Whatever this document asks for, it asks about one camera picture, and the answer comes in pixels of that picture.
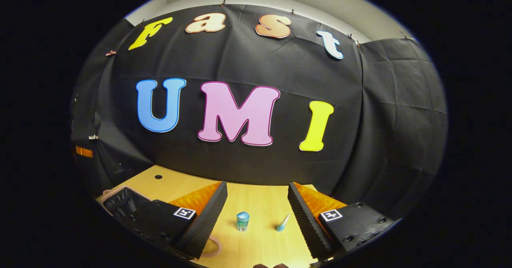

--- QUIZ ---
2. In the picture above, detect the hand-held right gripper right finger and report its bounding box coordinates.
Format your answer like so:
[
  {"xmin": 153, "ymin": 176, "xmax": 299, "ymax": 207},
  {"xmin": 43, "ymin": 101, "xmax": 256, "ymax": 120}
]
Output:
[{"xmin": 287, "ymin": 182, "xmax": 402, "ymax": 260}]

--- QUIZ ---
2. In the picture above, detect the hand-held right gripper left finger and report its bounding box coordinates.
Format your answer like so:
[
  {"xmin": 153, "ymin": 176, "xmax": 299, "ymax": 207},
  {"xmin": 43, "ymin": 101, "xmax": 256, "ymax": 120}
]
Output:
[{"xmin": 120, "ymin": 181, "xmax": 228, "ymax": 260}]

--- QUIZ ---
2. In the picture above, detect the pale blue squeeze tube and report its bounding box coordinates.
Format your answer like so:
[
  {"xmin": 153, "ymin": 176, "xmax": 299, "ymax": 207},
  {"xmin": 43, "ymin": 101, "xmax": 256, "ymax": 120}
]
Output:
[{"xmin": 275, "ymin": 213, "xmax": 290, "ymax": 232}]

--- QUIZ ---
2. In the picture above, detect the clear bottle with blue cap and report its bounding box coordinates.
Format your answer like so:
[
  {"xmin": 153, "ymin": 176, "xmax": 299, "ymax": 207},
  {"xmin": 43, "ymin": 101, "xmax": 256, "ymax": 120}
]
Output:
[{"xmin": 236, "ymin": 211, "xmax": 250, "ymax": 232}]

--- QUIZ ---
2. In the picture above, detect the black backdrop cloth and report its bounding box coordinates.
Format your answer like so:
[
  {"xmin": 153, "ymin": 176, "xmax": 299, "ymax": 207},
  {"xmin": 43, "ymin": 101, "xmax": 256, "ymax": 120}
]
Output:
[{"xmin": 71, "ymin": 4, "xmax": 448, "ymax": 220}]

